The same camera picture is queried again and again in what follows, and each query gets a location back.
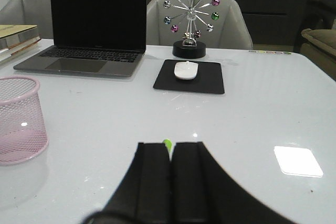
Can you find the ferris wheel desk ornament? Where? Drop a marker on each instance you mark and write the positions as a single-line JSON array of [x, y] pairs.
[[189, 47]]

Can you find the black mouse pad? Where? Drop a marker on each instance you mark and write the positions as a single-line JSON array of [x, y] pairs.
[[209, 78]]

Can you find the grey armchair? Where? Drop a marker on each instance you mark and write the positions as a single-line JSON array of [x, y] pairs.
[[29, 12], [220, 22]]

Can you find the white computer mouse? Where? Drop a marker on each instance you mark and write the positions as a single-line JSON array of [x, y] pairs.
[[186, 70]]

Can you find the olive cushion seat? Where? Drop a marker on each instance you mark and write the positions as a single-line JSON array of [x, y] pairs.
[[319, 44]]

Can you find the green marker pen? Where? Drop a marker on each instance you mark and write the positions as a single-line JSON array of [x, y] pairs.
[[169, 147]]

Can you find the pink mesh pen holder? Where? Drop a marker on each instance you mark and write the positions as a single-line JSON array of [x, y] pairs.
[[23, 133]]

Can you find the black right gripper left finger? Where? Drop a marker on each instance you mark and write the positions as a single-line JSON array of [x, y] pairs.
[[143, 196]]

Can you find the middle book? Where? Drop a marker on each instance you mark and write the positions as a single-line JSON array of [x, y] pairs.
[[26, 44]]

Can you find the left grey armchair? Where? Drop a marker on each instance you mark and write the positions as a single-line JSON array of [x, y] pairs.
[[29, 12]]

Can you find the yellow top book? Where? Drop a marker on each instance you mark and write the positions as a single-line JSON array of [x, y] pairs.
[[12, 35]]

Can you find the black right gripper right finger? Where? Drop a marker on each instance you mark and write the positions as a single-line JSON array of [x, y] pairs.
[[202, 192]]

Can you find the grey laptop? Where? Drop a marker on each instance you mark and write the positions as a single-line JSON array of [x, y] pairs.
[[95, 37]]

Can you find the right grey armchair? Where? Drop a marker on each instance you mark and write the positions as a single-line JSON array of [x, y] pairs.
[[220, 22]]

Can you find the bottom book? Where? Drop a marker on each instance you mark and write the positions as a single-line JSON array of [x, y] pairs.
[[5, 57]]

